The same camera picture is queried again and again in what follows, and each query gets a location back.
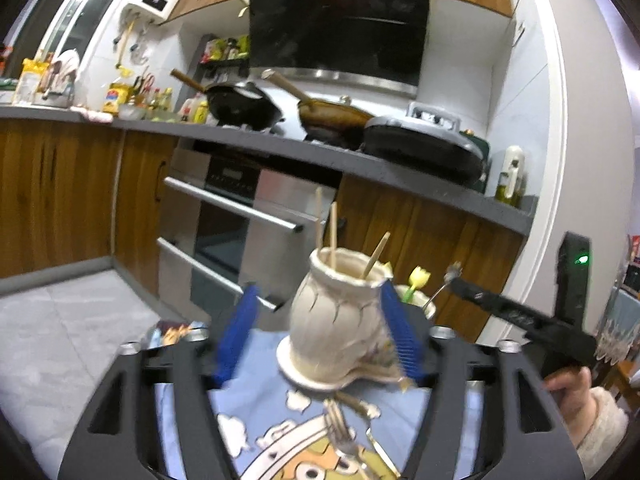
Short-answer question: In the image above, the black wok with wooden handle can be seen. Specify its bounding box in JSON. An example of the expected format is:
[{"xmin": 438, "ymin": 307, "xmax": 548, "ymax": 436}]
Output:
[{"xmin": 170, "ymin": 69, "xmax": 286, "ymax": 133}]

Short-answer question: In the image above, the cream ceramic double utensil holder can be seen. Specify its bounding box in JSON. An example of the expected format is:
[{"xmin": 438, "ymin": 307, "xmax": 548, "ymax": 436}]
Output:
[{"xmin": 276, "ymin": 248, "xmax": 436, "ymax": 392}]

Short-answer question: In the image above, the grey stone countertop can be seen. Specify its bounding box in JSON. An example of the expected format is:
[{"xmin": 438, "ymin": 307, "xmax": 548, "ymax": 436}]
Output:
[{"xmin": 0, "ymin": 104, "xmax": 538, "ymax": 237}]

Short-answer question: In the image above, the row of condiment bottles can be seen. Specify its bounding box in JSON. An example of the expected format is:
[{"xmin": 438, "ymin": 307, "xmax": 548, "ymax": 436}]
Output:
[{"xmin": 131, "ymin": 75, "xmax": 211, "ymax": 125}]

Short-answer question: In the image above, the white oil jug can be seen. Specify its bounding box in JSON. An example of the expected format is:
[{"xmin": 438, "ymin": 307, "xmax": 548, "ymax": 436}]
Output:
[{"xmin": 497, "ymin": 145, "xmax": 527, "ymax": 207}]

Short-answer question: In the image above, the white door frame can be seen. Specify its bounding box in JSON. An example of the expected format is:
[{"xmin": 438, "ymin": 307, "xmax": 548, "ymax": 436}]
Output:
[{"xmin": 520, "ymin": 0, "xmax": 572, "ymax": 311}]

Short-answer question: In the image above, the shelf of seasoning jars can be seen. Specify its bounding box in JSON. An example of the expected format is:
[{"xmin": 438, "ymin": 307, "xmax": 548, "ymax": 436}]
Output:
[{"xmin": 200, "ymin": 34, "xmax": 251, "ymax": 77}]

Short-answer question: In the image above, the gold metal spoon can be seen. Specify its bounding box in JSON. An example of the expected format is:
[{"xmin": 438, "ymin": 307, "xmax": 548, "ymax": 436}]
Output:
[{"xmin": 334, "ymin": 391, "xmax": 383, "ymax": 420}]

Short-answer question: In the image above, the gold metal utensil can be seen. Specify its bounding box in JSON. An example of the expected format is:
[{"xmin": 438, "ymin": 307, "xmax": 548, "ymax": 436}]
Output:
[{"xmin": 364, "ymin": 427, "xmax": 401, "ymax": 480}]

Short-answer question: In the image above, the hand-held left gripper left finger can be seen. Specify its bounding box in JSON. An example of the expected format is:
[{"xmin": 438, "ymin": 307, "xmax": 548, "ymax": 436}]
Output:
[{"xmin": 57, "ymin": 282, "xmax": 261, "ymax": 480}]

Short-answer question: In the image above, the person's right forearm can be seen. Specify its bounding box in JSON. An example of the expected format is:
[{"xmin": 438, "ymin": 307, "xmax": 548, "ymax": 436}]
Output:
[{"xmin": 572, "ymin": 386, "xmax": 631, "ymax": 467}]

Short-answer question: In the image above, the blue cartoon printed cloth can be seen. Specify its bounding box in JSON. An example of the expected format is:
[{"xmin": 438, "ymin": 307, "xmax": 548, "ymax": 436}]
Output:
[{"xmin": 147, "ymin": 320, "xmax": 481, "ymax": 480}]

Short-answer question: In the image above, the blue fringed cloth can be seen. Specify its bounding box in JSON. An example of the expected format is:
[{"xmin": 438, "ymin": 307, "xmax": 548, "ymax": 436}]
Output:
[{"xmin": 597, "ymin": 265, "xmax": 640, "ymax": 366}]

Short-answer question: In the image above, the white hanging towel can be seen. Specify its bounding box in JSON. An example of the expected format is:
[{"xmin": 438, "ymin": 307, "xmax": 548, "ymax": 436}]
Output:
[{"xmin": 50, "ymin": 49, "xmax": 81, "ymax": 96}]

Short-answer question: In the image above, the brown pan with wooden handle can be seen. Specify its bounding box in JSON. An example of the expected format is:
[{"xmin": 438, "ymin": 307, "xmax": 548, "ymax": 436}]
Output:
[{"xmin": 262, "ymin": 70, "xmax": 381, "ymax": 143}]

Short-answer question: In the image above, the white rag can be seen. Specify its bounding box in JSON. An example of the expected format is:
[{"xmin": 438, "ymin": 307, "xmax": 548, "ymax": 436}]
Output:
[{"xmin": 72, "ymin": 106, "xmax": 115, "ymax": 125}]

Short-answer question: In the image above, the silver metal fork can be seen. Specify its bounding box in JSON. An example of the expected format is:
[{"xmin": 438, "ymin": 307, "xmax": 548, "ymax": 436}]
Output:
[
  {"xmin": 424, "ymin": 261, "xmax": 463, "ymax": 311},
  {"xmin": 324, "ymin": 399, "xmax": 363, "ymax": 463}
]

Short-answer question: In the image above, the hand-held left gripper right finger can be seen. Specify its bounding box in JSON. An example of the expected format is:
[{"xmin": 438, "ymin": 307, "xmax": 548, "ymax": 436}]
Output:
[{"xmin": 380, "ymin": 280, "xmax": 586, "ymax": 480}]

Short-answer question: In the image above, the yellow cooking oil bottle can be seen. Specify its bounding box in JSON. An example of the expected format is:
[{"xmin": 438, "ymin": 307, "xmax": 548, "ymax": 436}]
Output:
[{"xmin": 103, "ymin": 82, "xmax": 132, "ymax": 115}]

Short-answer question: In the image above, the yellow food packet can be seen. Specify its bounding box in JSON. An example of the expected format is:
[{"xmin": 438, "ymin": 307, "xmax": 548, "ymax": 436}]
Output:
[{"xmin": 14, "ymin": 59, "xmax": 45, "ymax": 106}]

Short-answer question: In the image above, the stainless steel built-in oven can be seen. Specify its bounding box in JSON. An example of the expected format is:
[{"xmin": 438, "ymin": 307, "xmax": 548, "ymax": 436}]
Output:
[{"xmin": 157, "ymin": 145, "xmax": 341, "ymax": 321}]

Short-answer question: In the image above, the person's right hand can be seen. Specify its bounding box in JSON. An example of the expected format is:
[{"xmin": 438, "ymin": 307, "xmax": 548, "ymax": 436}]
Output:
[{"xmin": 544, "ymin": 366, "xmax": 601, "ymax": 443}]

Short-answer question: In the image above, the black range hood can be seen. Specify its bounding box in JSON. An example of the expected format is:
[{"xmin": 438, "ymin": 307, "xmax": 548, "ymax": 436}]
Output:
[{"xmin": 248, "ymin": 0, "xmax": 432, "ymax": 100}]

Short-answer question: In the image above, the yellow tulip flower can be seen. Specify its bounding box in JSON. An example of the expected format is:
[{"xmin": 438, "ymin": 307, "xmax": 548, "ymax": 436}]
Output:
[{"xmin": 407, "ymin": 266, "xmax": 432, "ymax": 303}]

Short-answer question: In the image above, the wooden lower cabinet row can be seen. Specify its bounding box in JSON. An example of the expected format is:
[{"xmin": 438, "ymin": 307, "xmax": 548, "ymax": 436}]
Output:
[{"xmin": 0, "ymin": 119, "xmax": 181, "ymax": 301}]

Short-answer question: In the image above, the dark green container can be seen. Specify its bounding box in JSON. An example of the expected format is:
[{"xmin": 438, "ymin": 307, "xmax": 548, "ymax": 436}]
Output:
[{"xmin": 460, "ymin": 130, "xmax": 493, "ymax": 193}]

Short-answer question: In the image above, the black electric griddle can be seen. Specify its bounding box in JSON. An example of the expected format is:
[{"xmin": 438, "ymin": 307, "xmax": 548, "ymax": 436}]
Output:
[{"xmin": 362, "ymin": 101, "xmax": 486, "ymax": 186}]

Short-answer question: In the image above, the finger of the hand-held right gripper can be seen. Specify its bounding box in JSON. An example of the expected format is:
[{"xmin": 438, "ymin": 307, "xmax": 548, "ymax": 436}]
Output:
[{"xmin": 447, "ymin": 277, "xmax": 558, "ymax": 342}]

